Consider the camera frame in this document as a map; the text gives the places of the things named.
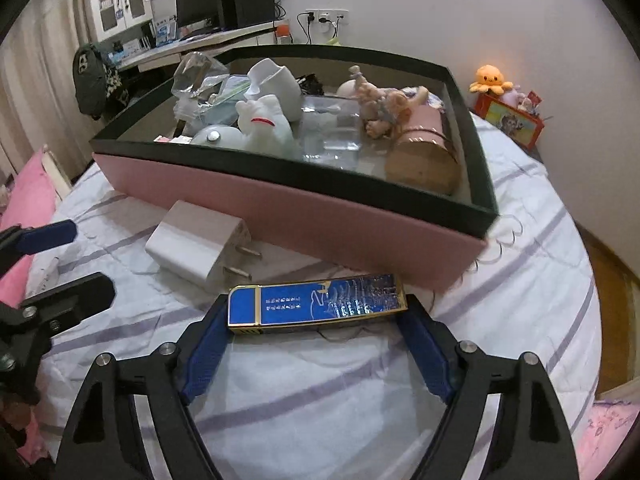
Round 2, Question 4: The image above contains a white round device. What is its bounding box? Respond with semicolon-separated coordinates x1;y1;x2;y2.
189;125;246;151

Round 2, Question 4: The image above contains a beige doll figurine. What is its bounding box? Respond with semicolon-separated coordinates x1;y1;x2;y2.
350;65;431;140

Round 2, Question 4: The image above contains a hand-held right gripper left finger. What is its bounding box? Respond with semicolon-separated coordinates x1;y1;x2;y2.
54;294;231;480

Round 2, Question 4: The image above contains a white striped bed sheet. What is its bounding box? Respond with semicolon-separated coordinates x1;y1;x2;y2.
25;110;603;480

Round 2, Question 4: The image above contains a white desk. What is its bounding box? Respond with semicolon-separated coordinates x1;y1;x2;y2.
107;22;281;73

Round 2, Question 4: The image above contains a black cable bundle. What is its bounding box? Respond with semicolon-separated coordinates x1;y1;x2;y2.
295;74;325;96

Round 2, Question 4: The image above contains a pink printed quilt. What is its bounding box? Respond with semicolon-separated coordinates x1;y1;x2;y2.
575;400;640;480

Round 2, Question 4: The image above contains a blue gold cigarette box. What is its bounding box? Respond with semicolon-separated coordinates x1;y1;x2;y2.
227;274;405;343

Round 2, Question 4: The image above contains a white charger plug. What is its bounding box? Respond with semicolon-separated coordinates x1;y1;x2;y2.
145;200;263;293

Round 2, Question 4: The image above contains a white glass-door cabinet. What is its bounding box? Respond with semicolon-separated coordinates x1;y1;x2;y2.
82;0;153;43

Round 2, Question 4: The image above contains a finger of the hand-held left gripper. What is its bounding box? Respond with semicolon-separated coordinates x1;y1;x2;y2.
0;219;78;273
0;272;117;403

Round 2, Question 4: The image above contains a white ceramic cup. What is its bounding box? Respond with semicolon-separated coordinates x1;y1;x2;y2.
247;58;305;122

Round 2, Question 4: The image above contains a clear plastic case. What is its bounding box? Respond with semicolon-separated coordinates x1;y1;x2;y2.
300;95;363;168

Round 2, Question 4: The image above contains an orange printed storage crate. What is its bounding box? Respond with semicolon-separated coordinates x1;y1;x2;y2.
474;92;546;150

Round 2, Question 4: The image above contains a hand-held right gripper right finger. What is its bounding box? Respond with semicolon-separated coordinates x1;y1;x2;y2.
397;294;581;480

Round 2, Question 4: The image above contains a rose gold box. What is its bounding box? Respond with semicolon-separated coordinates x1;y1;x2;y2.
385;107;463;196

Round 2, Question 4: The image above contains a blue white box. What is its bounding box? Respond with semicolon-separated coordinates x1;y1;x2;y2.
154;17;177;46

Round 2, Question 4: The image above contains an orange octopus plush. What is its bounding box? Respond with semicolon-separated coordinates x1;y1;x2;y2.
469;64;514;95

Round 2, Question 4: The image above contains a clear crumpled plastic bag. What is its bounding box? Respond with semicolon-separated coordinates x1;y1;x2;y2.
171;52;236;111

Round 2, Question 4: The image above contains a beige curtain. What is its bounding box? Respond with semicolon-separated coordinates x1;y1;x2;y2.
0;0;101;186

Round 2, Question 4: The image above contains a white wall outlet strip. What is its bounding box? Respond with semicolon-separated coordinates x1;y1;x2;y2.
305;8;348;23

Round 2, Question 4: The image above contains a dark printed jacket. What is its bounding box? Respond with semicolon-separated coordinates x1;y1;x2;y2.
72;42;123;121

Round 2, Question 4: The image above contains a pink box with dark rim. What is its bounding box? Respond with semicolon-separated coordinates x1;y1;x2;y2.
90;44;500;292

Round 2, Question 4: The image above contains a white toy figurine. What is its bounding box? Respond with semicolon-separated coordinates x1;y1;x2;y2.
235;95;296;153

